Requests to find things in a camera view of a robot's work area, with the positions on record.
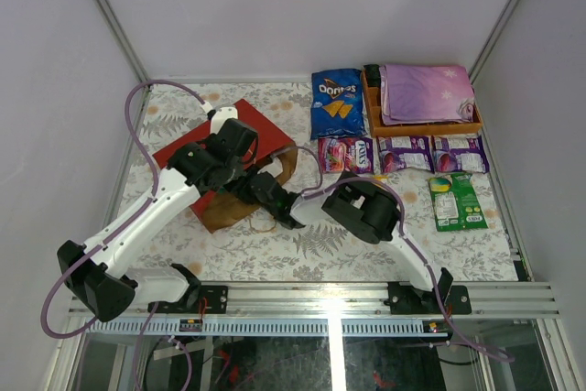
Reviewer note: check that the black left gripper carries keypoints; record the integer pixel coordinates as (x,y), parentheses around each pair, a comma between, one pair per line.
(223,151)

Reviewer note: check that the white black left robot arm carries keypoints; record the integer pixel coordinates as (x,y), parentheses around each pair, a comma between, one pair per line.
(99,272)

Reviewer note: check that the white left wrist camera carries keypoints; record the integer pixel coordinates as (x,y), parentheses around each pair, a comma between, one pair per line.
(220,114)

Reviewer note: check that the blue Doritos chip bag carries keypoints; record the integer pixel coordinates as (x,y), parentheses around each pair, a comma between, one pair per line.
(337,104)

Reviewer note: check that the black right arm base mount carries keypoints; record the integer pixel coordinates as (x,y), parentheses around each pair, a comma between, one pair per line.
(428,298)

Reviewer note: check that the red brown paper bag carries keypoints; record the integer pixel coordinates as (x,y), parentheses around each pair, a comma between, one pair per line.
(218,207)

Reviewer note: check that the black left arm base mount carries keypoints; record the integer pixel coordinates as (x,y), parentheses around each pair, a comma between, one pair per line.
(201,301)

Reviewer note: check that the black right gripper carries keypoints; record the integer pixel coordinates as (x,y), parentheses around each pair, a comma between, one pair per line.
(245,187)

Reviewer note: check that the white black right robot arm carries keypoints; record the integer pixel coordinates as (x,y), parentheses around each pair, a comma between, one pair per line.
(366,208)

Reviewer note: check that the purple Fox's berries candy bag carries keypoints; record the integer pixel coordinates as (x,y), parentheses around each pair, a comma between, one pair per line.
(355,154)

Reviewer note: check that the purple snack packet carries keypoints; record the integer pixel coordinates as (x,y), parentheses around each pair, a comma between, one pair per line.
(397,153)
(459,154)

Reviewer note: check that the aluminium front rail frame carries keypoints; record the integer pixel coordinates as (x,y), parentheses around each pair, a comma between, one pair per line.
(332,335)

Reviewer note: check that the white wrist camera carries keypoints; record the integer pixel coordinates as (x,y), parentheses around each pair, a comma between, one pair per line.
(220,114)
(275,168)

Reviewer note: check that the purple snowflake cloth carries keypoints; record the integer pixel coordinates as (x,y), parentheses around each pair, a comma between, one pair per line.
(413,94)

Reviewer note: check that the black object in tray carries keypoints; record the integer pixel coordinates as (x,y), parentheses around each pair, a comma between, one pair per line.
(372,75)

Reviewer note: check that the orange wooden tray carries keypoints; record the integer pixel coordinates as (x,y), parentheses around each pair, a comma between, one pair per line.
(373,111)

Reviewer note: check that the green snack packet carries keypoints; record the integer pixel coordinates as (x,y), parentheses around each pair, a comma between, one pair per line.
(455,203)

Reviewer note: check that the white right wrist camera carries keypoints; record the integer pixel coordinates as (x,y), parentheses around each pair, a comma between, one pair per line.
(275,168)

